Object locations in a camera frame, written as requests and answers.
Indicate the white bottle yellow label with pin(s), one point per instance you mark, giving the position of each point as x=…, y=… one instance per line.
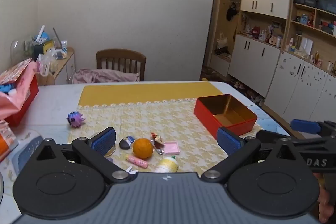
x=166, y=165

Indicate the orange and white packet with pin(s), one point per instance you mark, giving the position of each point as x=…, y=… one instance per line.
x=6, y=140

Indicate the orange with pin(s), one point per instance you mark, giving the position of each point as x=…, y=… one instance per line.
x=142, y=148

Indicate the shiny candy wrapper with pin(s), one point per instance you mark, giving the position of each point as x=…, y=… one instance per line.
x=156, y=137

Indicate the black hanging bag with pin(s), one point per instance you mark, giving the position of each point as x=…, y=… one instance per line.
x=231, y=12

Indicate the red tin box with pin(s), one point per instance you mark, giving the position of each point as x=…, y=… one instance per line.
x=225, y=116

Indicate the purple octopus toy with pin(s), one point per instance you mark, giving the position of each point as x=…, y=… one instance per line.
x=75, y=119

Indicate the pink tube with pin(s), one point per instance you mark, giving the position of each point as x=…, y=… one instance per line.
x=137, y=161

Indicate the small white plastic clip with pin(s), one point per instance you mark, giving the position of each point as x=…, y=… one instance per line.
x=130, y=170

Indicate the wooden side cabinet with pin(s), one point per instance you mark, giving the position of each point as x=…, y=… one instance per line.
x=64, y=66

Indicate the wooden open shelf unit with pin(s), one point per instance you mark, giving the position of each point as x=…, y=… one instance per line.
x=312, y=35

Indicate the person's right hand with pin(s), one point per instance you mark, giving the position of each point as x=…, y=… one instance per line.
x=325, y=203

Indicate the yellow and dark container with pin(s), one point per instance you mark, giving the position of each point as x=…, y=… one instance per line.
x=43, y=49

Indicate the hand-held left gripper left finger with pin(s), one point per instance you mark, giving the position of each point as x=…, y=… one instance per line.
x=105, y=138

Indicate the red box with pink bag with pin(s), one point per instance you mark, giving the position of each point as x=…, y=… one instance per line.
x=15, y=103

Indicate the row of shoes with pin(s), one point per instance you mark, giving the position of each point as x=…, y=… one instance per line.
x=249, y=94

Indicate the pink cloth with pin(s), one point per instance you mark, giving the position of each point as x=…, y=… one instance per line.
x=105, y=75

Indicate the black oval case blue label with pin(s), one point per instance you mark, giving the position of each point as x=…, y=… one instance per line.
x=126, y=142

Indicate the clear plastic bag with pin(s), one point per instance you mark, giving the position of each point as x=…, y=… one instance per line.
x=47, y=62

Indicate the blue soft item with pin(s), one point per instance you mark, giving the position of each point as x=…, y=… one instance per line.
x=5, y=88

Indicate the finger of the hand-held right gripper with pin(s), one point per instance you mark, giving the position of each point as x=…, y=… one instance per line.
x=304, y=125
x=267, y=134

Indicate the white tote bag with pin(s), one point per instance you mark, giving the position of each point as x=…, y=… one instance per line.
x=221, y=42

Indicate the yellow patterned table mat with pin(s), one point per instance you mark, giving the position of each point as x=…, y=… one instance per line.
x=147, y=113

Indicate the clear glass vase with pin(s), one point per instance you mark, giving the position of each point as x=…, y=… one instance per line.
x=17, y=52

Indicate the wooden chair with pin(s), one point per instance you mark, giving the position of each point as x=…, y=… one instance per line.
x=120, y=57

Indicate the dark thin stick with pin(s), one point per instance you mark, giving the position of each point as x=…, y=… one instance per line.
x=56, y=35

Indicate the small pink tray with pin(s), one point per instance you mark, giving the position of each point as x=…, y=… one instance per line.
x=171, y=148

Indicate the silver nail clipper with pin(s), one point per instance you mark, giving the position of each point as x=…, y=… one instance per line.
x=157, y=148

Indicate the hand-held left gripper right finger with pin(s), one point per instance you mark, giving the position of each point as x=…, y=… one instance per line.
x=228, y=141

